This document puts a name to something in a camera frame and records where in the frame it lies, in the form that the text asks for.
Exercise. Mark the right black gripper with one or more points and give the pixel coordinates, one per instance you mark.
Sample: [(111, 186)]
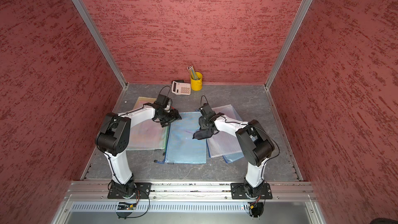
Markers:
[(202, 120)]

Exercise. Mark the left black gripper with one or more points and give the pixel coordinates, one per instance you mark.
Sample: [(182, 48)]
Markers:
[(173, 117)]

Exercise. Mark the green mesh document bag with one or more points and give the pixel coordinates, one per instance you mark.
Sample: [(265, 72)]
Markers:
[(148, 135)]

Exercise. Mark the light blue document bag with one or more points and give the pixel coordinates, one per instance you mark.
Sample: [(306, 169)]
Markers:
[(182, 148)]

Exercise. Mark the yellow mesh document bag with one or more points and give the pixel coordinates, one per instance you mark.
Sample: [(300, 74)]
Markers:
[(142, 100)]

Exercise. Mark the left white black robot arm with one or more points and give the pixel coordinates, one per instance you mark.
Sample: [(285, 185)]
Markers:
[(113, 139)]

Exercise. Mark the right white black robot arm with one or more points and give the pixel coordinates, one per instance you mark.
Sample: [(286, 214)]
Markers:
[(255, 144)]

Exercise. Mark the white mesh document bag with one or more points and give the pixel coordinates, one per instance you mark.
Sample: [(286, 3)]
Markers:
[(223, 143)]

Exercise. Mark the blue mesh document bag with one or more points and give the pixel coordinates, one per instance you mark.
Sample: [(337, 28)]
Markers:
[(234, 156)]

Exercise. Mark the pink desk calculator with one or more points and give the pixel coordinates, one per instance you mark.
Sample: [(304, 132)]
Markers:
[(179, 88)]

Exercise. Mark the yellow pen cup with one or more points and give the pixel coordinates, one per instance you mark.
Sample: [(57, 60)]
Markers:
[(197, 81)]

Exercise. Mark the coloured pencils bundle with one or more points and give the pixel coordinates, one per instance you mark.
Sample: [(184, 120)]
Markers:
[(192, 73)]

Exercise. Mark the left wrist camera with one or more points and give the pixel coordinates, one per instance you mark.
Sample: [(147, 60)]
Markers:
[(164, 102)]

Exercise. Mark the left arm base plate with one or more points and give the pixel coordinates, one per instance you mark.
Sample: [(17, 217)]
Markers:
[(129, 191)]

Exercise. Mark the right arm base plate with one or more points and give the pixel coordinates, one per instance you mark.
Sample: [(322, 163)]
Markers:
[(246, 192)]

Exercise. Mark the aluminium front rail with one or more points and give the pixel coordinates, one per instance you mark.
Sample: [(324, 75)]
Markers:
[(191, 196)]

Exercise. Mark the left aluminium corner post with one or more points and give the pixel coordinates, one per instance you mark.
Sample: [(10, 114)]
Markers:
[(82, 10)]

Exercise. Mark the aluminium corner post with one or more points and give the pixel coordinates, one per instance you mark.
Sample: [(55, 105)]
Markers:
[(82, 10), (297, 21)]

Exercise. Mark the right aluminium corner post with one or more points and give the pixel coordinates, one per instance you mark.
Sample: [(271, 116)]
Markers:
[(297, 21)]

